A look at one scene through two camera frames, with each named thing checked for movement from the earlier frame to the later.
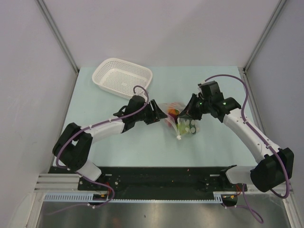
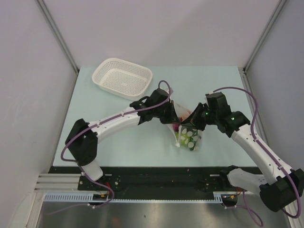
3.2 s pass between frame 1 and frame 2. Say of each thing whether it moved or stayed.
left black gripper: moved
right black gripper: moved
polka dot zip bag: moved
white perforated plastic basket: stayed
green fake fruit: moved
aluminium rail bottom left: stayed
